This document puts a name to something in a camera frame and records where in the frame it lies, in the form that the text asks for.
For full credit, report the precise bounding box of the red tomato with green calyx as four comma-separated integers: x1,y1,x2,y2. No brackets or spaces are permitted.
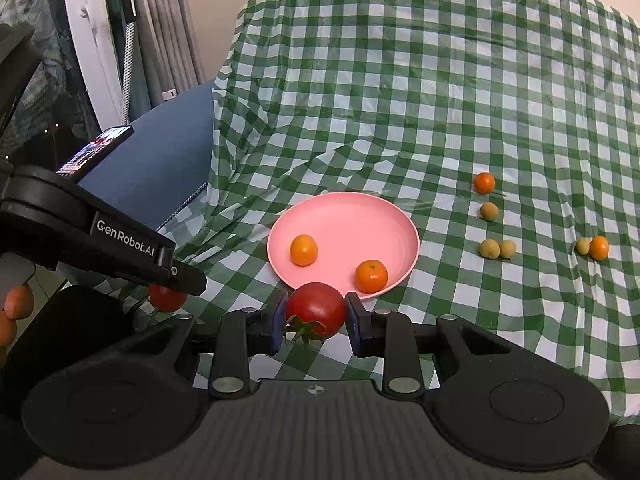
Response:
284,281,348,345

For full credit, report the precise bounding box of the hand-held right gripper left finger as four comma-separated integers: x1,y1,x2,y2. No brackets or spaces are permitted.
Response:
116,292,290,401

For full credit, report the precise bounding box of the black smartphone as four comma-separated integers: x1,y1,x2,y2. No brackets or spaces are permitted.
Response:
56,125,135,177

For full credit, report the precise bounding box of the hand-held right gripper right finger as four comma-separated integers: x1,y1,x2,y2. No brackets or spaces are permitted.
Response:
346,292,512,401

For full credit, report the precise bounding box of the white door frame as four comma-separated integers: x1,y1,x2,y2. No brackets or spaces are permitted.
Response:
59,0,137,133

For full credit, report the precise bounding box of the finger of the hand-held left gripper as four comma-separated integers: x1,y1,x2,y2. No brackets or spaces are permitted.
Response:
60,199,207,296

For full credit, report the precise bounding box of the mandarin orange with twig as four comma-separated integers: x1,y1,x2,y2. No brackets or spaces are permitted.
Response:
473,172,506,197

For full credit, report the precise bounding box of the green checked tablecloth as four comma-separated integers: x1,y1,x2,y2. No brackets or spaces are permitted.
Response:
90,0,640,426

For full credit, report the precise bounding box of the person's left hand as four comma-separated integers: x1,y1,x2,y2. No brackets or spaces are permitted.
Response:
0,284,35,348

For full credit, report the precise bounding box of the grey curtain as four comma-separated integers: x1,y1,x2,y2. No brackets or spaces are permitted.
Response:
131,0,207,108

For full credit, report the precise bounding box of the blue sofa cushion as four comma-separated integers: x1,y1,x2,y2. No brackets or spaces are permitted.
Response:
75,81,217,232

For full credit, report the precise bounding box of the pink plate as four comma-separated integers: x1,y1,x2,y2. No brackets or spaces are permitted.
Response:
266,191,421,302

